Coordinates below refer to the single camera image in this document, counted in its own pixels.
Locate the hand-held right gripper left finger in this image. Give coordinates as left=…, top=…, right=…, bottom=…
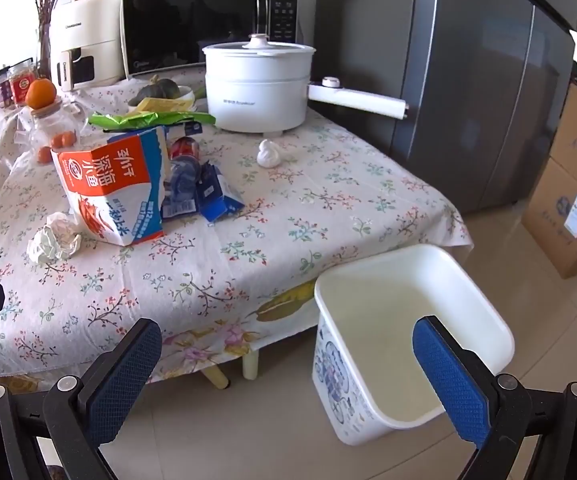
left=0, top=317, right=163, bottom=480

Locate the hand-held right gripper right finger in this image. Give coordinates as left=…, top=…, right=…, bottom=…
left=412, top=315, right=577, bottom=480

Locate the white plastic bin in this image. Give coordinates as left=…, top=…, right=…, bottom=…
left=312, top=244, right=515, bottom=447

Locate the white tissue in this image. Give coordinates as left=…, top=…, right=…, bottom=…
left=257, top=139, right=282, bottom=167

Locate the large crumpled paper ball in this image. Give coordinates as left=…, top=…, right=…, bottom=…
left=27, top=212, right=83, bottom=264

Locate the wooden table leg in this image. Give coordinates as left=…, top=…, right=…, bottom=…
left=203, top=365, right=230, bottom=391

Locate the orange and white carton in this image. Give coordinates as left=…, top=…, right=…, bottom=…
left=51, top=126, right=170, bottom=247

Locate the glass jar with cork lid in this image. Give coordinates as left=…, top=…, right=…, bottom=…
left=18, top=97, right=80, bottom=166

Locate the crushed plastic bottle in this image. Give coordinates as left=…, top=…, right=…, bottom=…
left=161, top=155, right=204, bottom=221

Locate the blue flattened carton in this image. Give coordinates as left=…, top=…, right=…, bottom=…
left=196, top=160, right=245, bottom=223

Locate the orange fruit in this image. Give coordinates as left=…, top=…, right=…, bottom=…
left=25, top=77, right=58, bottom=109

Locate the floral tablecloth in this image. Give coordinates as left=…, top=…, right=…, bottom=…
left=0, top=80, right=474, bottom=386

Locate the green snack packet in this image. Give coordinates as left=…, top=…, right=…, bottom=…
left=88, top=110, right=216, bottom=132

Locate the glass vase with twigs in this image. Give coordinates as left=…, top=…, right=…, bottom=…
left=23, top=0, right=76, bottom=81

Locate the yellow snack packet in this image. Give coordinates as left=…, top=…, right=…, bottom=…
left=136, top=97, right=195, bottom=114

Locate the dark green squash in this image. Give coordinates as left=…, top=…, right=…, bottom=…
left=141, top=75, right=182, bottom=106

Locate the white flower print bowl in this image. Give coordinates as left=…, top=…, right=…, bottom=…
left=128, top=85, right=196, bottom=111

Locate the white countertop appliance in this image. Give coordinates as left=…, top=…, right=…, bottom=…
left=51, top=0, right=124, bottom=92

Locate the grey refrigerator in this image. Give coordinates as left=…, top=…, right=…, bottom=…
left=313, top=0, right=577, bottom=216

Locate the white electric pot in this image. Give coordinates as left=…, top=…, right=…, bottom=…
left=202, top=33, right=410, bottom=134

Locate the black and white microwave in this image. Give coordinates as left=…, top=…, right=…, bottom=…
left=121, top=0, right=319, bottom=81

